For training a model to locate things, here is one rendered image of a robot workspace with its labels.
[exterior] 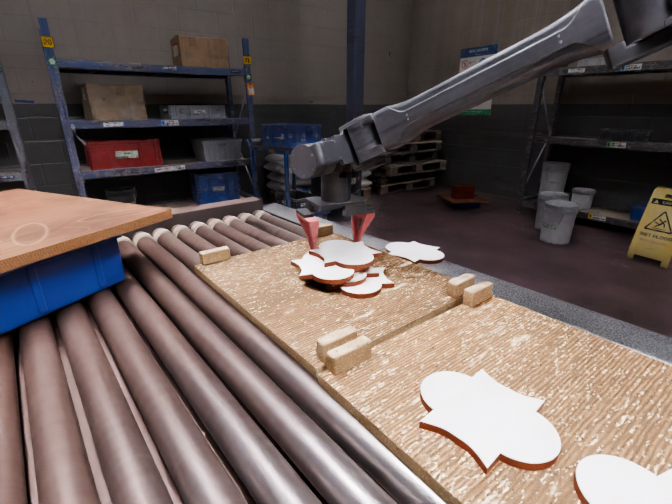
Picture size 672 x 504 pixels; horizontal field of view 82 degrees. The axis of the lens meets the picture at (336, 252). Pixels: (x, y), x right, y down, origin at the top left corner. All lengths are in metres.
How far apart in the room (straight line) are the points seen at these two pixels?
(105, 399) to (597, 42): 0.69
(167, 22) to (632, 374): 5.15
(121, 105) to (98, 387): 4.08
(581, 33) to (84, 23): 4.86
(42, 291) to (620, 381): 0.80
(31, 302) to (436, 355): 0.60
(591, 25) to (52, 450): 0.72
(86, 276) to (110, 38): 4.48
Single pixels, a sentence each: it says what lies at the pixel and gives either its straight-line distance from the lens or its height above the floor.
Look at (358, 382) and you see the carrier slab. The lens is 0.46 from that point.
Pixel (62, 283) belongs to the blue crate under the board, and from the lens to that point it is 0.76.
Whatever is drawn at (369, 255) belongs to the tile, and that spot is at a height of 0.97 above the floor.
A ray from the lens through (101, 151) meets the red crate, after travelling 4.43.
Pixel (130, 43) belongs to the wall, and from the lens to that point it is 5.17.
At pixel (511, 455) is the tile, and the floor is 0.95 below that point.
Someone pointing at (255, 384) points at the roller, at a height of 0.92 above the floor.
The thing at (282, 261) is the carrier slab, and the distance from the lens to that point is 0.79.
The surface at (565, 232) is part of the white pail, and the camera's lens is 4.21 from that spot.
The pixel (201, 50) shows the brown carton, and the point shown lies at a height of 1.76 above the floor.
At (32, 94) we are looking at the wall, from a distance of 5.06.
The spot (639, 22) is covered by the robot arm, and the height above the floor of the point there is 1.32.
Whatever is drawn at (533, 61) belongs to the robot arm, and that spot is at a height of 1.28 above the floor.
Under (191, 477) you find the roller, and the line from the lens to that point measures 0.42.
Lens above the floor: 1.23
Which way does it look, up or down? 21 degrees down
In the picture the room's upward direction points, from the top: straight up
